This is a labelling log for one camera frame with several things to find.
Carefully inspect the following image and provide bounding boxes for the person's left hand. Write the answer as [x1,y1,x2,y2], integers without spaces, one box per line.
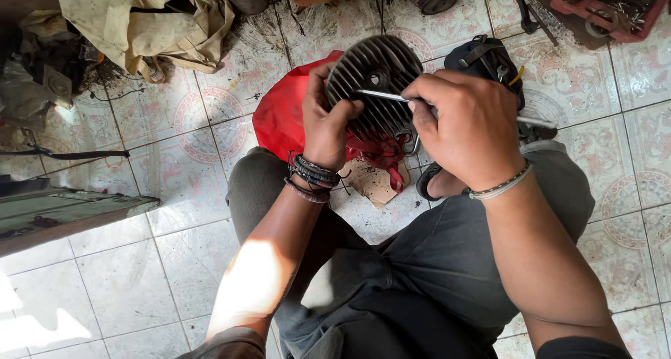
[302,61,365,173]

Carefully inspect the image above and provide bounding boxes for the person's right hand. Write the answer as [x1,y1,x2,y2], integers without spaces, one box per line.
[401,69,526,192]

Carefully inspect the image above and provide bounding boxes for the grey finned cylinder head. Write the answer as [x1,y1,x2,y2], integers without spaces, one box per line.
[325,35,424,142]

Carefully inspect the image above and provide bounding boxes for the thin silver metal tool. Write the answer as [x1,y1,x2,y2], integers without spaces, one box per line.
[356,89,557,130]

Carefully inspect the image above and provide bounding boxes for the red cloth bag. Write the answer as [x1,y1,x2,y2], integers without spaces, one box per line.
[252,50,412,194]

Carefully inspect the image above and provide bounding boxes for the black tool bag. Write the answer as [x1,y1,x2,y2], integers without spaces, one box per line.
[443,34,559,145]

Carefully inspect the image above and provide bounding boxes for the black sandal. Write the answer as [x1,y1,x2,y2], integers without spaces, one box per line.
[416,161,446,203]

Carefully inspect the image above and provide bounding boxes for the torn brown cardboard piece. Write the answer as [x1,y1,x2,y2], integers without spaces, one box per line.
[338,159,412,209]

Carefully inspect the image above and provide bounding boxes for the black metal lever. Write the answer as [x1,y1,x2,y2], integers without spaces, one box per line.
[504,0,560,47]

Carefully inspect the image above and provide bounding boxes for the person's grey trousers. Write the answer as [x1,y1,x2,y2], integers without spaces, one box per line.
[175,140,632,359]

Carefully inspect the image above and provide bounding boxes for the red crate of metal parts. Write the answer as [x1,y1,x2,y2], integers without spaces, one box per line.
[549,0,671,44]

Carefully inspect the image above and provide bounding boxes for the dirty beige cloth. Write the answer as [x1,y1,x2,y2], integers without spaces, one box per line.
[54,0,236,84]

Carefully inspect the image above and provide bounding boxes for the weathered green wooden plank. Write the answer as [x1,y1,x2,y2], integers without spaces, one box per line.
[0,175,161,257]

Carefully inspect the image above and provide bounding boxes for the heap of dirty scrap parts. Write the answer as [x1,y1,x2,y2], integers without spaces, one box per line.
[0,8,106,134]

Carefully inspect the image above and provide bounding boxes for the black braided wrist bracelets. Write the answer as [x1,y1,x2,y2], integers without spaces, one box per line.
[283,151,352,205]

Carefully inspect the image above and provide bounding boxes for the beaded wrist bracelet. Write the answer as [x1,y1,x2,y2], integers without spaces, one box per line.
[462,159,534,201]

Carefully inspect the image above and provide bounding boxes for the black cable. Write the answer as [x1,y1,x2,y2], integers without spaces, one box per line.
[0,145,131,162]

